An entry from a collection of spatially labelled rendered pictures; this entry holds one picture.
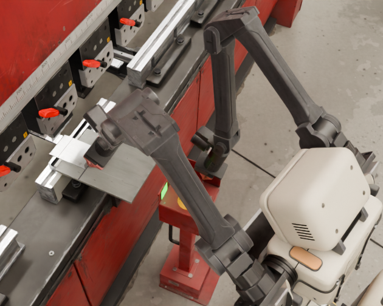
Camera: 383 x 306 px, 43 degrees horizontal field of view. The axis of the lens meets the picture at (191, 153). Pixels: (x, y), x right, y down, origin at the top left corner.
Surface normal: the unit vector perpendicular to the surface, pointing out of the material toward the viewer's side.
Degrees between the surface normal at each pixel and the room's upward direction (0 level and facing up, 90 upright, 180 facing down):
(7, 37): 90
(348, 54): 0
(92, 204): 0
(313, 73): 0
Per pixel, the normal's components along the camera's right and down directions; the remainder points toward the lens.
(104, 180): 0.04, -0.59
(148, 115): -0.17, -0.49
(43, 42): 0.91, 0.36
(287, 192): -0.50, -0.79
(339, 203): 0.60, -0.01
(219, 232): 0.54, 0.37
